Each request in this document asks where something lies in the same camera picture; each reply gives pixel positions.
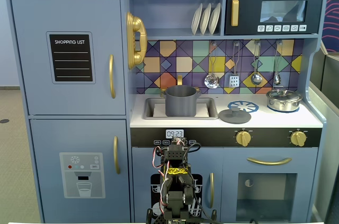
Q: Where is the steel slotted skimmer spoon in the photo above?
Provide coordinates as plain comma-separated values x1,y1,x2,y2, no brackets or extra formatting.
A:
204,41,220,89

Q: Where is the gray round pot lid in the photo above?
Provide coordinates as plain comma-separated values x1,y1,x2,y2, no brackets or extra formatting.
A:
218,109,252,124

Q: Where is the gray plastic pot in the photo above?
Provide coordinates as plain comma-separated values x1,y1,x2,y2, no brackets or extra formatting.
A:
162,85,202,118

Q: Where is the small steel spoon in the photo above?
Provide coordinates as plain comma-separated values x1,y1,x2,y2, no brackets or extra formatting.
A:
272,40,283,86

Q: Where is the gold curved freezer handle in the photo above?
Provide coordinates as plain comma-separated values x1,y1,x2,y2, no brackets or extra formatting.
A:
113,136,121,175

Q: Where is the blue windowed oven door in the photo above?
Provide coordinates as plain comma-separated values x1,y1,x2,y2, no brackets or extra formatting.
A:
222,147,318,222

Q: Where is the gray toy sink basin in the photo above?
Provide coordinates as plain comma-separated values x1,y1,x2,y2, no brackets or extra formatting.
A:
142,97,219,121

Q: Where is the steel slotted spatula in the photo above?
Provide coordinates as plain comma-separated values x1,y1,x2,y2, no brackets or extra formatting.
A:
228,41,242,88

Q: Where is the gold toy telephone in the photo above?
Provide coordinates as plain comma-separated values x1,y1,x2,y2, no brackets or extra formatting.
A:
126,11,148,70

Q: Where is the gold microwave door handle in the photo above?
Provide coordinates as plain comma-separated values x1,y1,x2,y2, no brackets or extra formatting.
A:
230,0,239,27

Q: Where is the gold dishwasher door handle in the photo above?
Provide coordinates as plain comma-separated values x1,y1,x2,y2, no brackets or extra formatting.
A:
209,173,215,209

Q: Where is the white toy plate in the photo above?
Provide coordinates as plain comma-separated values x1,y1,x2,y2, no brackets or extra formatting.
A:
200,3,212,36
191,3,203,36
208,2,221,35

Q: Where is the blue wooden toy kitchen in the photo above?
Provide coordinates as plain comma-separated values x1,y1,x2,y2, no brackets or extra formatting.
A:
5,0,329,223

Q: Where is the gold toy faucet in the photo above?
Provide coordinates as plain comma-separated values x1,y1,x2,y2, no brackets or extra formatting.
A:
159,75,201,98

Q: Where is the gold stove knob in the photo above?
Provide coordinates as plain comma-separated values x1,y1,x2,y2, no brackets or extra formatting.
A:
290,130,308,147
235,130,252,147

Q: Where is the toy microwave with gold handle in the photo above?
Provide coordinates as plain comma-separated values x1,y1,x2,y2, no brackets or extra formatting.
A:
224,0,324,36

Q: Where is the gold curved fridge handle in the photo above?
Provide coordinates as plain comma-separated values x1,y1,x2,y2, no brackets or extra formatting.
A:
109,54,117,100

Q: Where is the blue shopping list fridge door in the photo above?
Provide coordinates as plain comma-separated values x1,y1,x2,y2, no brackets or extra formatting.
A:
11,0,127,116

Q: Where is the shiny steel lidded pot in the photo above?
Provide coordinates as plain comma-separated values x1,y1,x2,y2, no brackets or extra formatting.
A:
266,88,303,112

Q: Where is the gold oven door handle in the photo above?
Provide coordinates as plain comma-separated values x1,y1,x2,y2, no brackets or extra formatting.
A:
246,157,292,166

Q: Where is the steel ladle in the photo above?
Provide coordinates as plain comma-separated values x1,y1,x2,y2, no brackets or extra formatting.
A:
250,40,263,86

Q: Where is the blue dishwasher door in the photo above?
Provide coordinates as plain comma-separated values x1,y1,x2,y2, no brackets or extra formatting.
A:
131,147,224,222

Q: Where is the blue ice dispenser freezer door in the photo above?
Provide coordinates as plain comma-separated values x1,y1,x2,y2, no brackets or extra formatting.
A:
29,119,132,223

